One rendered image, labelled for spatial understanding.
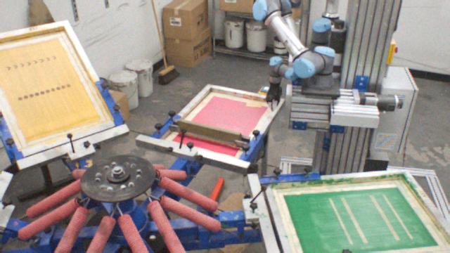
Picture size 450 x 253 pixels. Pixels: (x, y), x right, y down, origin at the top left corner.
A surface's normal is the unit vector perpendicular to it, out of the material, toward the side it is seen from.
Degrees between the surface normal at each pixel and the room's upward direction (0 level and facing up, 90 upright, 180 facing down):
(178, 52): 90
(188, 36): 90
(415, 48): 90
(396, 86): 0
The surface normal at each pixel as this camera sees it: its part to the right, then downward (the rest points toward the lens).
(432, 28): -0.39, 0.49
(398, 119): -0.16, 0.52
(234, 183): 0.00, -0.85
